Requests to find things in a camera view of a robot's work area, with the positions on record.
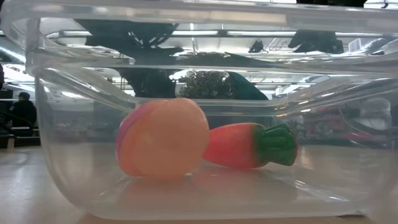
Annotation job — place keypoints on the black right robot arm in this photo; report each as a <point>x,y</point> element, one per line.
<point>314,42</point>

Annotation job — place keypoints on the person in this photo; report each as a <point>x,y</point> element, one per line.
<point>23,113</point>

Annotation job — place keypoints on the artificial plant with white flowers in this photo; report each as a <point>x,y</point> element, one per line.
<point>205,85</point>

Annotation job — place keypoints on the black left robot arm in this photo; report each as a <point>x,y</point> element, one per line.
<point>146,81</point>

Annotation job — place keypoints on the teal green cloth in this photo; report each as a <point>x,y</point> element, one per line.
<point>248,90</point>

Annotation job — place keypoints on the clear plastic tupperware container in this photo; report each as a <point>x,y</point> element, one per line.
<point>77,174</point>

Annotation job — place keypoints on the orange toy carrot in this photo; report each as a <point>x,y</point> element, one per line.
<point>236,146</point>

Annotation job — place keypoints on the toy peach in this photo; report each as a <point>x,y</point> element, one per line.
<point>161,140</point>

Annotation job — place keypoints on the shelf with red items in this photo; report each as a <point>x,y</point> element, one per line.
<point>335,124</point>

